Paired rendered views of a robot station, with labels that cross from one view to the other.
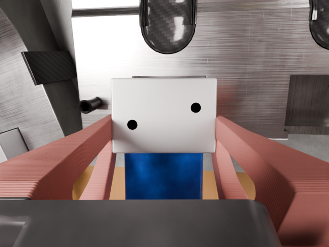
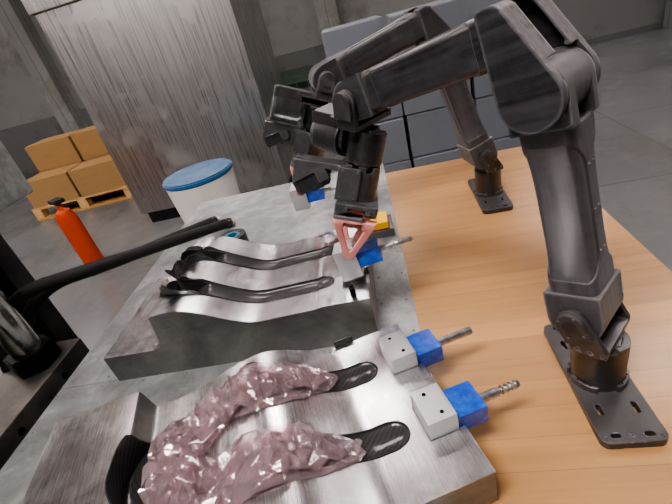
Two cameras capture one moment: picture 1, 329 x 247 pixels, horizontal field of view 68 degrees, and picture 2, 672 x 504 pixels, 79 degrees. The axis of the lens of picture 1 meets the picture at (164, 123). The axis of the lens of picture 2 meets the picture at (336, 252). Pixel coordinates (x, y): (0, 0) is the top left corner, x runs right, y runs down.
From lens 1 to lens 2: 0.67 m
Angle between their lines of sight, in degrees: 71
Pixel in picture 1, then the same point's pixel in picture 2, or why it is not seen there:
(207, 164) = (408, 296)
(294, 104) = not seen: hidden behind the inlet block
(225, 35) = (329, 269)
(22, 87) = (355, 349)
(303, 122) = not seen: hidden behind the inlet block
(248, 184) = (417, 280)
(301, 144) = (389, 270)
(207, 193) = (428, 293)
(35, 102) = (363, 342)
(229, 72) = not seen: hidden behind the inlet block
